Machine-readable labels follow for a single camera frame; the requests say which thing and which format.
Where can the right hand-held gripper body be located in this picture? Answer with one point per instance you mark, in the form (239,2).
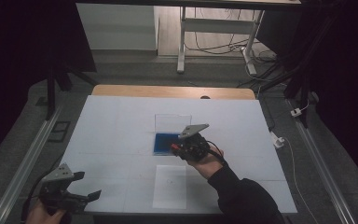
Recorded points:
(195,147)

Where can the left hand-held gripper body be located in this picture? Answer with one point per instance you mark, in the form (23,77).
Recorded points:
(57,191)

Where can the blue box with clear lid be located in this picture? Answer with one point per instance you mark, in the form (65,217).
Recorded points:
(163,143)

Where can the person's right hand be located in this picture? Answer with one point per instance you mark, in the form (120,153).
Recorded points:
(209,166)

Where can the person's left hand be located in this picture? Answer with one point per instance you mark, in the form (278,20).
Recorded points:
(42,216)

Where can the white paper sheet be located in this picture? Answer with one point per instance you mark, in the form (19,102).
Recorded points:
(169,186)

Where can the large white board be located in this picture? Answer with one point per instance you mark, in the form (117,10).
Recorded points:
(112,130)

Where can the wooden table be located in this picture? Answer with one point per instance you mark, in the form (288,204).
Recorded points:
(155,91)

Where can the white power adapter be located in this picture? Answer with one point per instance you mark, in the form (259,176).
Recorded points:
(276,140)

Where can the black tripod stand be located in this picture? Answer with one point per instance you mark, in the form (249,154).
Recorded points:
(51,90)

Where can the small white connector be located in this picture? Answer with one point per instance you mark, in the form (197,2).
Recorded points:
(296,112)

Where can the black metal stand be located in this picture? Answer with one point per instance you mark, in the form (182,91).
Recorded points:
(303,93)

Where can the grey cabinet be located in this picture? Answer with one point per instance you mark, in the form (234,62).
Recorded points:
(115,28)

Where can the aluminium rail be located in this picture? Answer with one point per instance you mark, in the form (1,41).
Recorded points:
(320,161)
(28,161)

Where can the black floor frame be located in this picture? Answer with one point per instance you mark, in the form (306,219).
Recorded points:
(59,131)

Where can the white desk frame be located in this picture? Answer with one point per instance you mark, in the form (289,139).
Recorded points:
(213,26)

